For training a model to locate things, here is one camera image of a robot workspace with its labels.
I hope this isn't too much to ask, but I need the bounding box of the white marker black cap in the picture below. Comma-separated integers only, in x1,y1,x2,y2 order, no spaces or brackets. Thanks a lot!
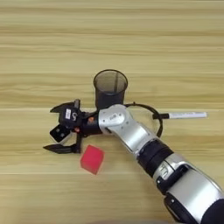
151,111,208,121

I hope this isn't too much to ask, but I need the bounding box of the red foam cube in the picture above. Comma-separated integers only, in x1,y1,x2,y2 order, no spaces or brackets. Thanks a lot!
80,144,105,176

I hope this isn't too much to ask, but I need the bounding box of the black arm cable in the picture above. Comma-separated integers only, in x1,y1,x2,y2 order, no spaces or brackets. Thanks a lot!
123,101,164,138

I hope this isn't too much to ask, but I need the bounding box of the black mesh pen cup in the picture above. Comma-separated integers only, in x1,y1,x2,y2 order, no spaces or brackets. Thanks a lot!
93,68,129,112

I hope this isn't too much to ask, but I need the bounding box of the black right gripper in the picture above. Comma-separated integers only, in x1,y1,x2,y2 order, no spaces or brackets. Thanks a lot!
43,99,102,155

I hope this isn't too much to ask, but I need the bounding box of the small black box white label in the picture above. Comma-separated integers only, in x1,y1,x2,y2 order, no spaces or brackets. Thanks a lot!
58,106,83,130

